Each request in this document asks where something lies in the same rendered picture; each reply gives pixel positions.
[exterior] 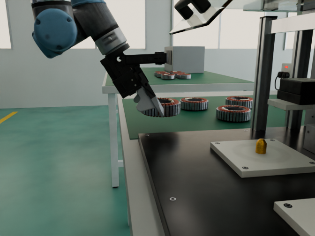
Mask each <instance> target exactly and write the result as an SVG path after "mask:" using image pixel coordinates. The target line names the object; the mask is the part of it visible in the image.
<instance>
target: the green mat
mask: <svg viewBox="0 0 315 236"><path fill-rule="evenodd" d="M197 97H199V98H205V99H207V100H208V101H209V105H208V109H206V110H203V111H192V110H191V111H188V110H183V109H182V108H181V109H180V114H178V115H176V116H172V117H159V116H158V117H156V116H155V117H153V116H152V117H151V116H146V115H144V114H142V113H141V112H140V111H138V110H137V108H136V105H137V104H138V103H135V102H134V99H133V98H128V99H122V103H123V108H124V112H125V117H126V122H127V128H128V134H129V138H130V140H135V139H138V134H139V133H166V132H186V131H206V130H225V129H245V128H250V126H251V118H250V120H248V121H245V122H230V121H229V122H228V121H223V120H220V119H218V118H216V108H217V107H219V106H223V105H225V99H226V98H227V97H229V96H197ZM242 97H251V98H253V95H247V96H242ZM164 98H165V97H164ZM167 98H172V99H176V100H178V101H180V99H182V98H185V97H167ZM195 98H196V97H195ZM269 99H277V95H270V97H269ZM251 110H252V109H251ZM285 113H286V111H284V110H283V109H280V108H277V107H274V106H272V105H269V106H268V116H267V125H266V127H284V125H285ZM305 114H306V110H303V113H302V120H301V126H305V125H304V121H305ZM251 115H252V112H251Z"/></svg>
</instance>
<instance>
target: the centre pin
mask: <svg viewBox="0 0 315 236"><path fill-rule="evenodd" d="M266 148H267V143H266V141H265V139H259V140H258V141H257V142H256V148H255V152H256V153H258V154H265V153H266Z"/></svg>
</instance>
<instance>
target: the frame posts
mask: <svg viewBox="0 0 315 236"><path fill-rule="evenodd" d="M277 18H278V16H263V17H260V22H259V33H258V44H257V55H256V66H255V82H254V92H253V104H252V115H251V126H250V128H252V129H254V130H255V131H259V130H266V125H267V116H268V106H269V105H268V104H267V103H268V99H269V97H270V84H271V74H272V65H273V55H274V46H275V36H276V34H268V29H269V21H271V20H276V19H277ZM313 31H314V30H306V31H296V32H295V37H294V45H293V53H292V65H291V73H290V78H307V76H308V67H309V59H310V52H311V45H312V38H313ZM302 113H303V110H290V111H286V113H285V125H284V126H285V127H288V128H290V129H294V128H297V129H300V127H301V120H302Z"/></svg>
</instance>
